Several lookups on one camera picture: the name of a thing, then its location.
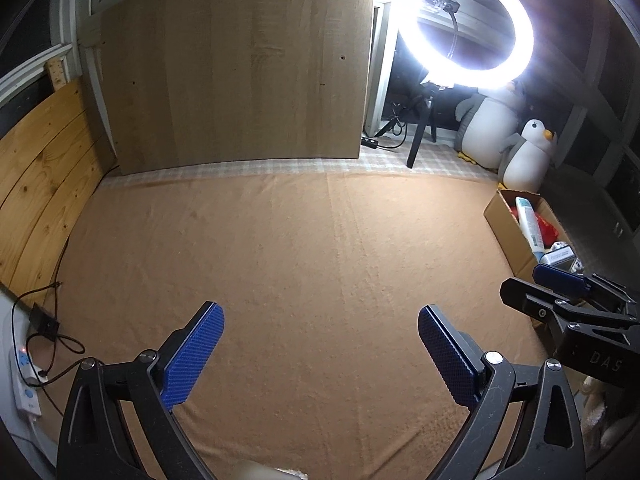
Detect clear plastic card reader box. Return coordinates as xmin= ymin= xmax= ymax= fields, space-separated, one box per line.
xmin=539 ymin=240 xmax=584 ymax=274

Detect red satin cloth pouch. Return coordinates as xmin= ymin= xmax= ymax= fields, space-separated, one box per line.
xmin=510 ymin=206 xmax=560 ymax=250

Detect white lotion bottle blue cap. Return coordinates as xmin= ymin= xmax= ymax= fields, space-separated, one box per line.
xmin=514 ymin=196 xmax=546 ymax=262

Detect white gloved right hand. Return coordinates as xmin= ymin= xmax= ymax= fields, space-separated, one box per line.
xmin=580 ymin=376 xmax=639 ymax=467

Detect brown cardboard box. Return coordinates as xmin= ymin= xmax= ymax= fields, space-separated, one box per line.
xmin=482 ymin=187 xmax=591 ymax=331

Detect white power strip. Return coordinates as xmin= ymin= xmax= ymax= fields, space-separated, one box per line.
xmin=10 ymin=346 xmax=42 ymax=418

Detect small penguin plush toy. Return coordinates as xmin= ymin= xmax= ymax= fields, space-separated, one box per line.
xmin=498 ymin=119 xmax=558 ymax=193

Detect black power adapter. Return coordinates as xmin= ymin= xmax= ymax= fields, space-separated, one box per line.
xmin=29 ymin=304 xmax=60 ymax=342

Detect plaid bed sheet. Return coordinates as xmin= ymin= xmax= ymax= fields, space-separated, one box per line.
xmin=101 ymin=142 xmax=497 ymax=188

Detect large penguin plush toy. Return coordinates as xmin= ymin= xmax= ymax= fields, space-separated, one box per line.
xmin=454 ymin=79 xmax=526 ymax=170

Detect black tripod stand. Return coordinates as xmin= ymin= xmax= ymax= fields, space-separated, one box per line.
xmin=373 ymin=82 xmax=440 ymax=169

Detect black usb hub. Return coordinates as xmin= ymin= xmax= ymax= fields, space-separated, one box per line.
xmin=360 ymin=136 xmax=378 ymax=150

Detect light wood board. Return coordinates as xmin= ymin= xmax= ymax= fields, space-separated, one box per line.
xmin=100 ymin=0 xmax=373 ymax=174

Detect black power cable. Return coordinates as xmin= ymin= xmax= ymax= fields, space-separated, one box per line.
xmin=10 ymin=236 xmax=87 ymax=418

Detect white ring light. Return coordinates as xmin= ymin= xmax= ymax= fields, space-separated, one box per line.
xmin=392 ymin=0 xmax=535 ymax=90

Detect pine wood wall panel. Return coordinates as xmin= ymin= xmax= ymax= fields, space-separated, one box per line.
xmin=1 ymin=78 xmax=115 ymax=295

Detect white window frame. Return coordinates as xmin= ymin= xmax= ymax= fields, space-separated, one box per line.
xmin=0 ymin=0 xmax=116 ymax=111

